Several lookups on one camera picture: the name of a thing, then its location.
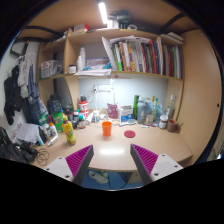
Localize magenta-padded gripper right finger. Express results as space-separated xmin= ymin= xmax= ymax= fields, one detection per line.
xmin=129 ymin=143 xmax=184 ymax=186

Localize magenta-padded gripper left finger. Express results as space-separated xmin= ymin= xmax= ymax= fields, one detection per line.
xmin=43 ymin=144 xmax=95 ymax=187

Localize yellow labelled tea drink bottle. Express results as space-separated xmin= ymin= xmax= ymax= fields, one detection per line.
xmin=62 ymin=114 xmax=77 ymax=146

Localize grey shoe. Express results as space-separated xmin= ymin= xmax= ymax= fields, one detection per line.
xmin=87 ymin=170 xmax=110 ymax=185

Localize flat round red coaster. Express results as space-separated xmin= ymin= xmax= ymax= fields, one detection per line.
xmin=123 ymin=129 xmax=137 ymax=139

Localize silver metal bottle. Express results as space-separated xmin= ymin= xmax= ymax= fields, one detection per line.
xmin=46 ymin=134 xmax=59 ymax=148

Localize dark bottle green cap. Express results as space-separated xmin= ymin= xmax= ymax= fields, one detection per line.
xmin=77 ymin=114 xmax=87 ymax=130

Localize white bottle orange cap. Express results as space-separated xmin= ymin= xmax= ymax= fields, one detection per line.
xmin=48 ymin=122 xmax=58 ymax=138

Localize dark spread jar white lid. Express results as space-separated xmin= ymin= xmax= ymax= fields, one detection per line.
xmin=158 ymin=114 xmax=169 ymax=130

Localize light blue hand mirror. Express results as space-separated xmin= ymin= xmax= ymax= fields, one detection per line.
xmin=118 ymin=118 xmax=138 ymax=128

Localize orange plastic cup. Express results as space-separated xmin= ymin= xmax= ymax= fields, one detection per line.
xmin=101 ymin=120 xmax=113 ymax=137

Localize brown ceramic mug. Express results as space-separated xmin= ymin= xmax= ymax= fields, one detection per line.
xmin=166 ymin=118 xmax=183 ymax=134

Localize green translucent jar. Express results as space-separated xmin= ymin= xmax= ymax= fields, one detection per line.
xmin=52 ymin=111 xmax=64 ymax=133

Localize black slim bottle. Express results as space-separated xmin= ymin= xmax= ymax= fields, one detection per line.
xmin=38 ymin=125 xmax=48 ymax=144

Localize white bottle blue label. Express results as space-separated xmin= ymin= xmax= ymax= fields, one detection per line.
xmin=91 ymin=109 xmax=101 ymax=123

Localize grey shaker bottle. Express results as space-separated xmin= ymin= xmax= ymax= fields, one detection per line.
xmin=136 ymin=99 xmax=148 ymax=125

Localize red and white canister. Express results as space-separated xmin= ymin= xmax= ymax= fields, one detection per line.
xmin=78 ymin=95 xmax=90 ymax=119

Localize tall green box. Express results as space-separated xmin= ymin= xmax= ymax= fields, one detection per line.
xmin=132 ymin=94 xmax=140 ymax=120

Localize white paper sheet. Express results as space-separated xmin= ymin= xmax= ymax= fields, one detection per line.
xmin=15 ymin=122 xmax=40 ymax=144

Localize clear glass bottle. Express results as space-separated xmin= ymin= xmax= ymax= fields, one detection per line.
xmin=166 ymin=94 xmax=176 ymax=120

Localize magenta foil pouch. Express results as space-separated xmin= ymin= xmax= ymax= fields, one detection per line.
xmin=106 ymin=102 xmax=120 ymax=120

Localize large black jar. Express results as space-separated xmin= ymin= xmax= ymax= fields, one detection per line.
xmin=46 ymin=94 xmax=64 ymax=116

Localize black headphones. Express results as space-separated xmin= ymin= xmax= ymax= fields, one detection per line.
xmin=0 ymin=126 xmax=39 ymax=164

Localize hanging clothes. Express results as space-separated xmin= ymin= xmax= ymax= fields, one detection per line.
xmin=3 ymin=53 xmax=41 ymax=126

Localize ceiling light tube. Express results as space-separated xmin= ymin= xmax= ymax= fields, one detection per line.
xmin=97 ymin=1 xmax=109 ymax=25

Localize coiled black cable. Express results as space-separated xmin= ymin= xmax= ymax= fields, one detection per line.
xmin=34 ymin=147 xmax=50 ymax=167

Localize white wall power outlet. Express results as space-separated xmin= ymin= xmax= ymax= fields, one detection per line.
xmin=93 ymin=84 xmax=113 ymax=94

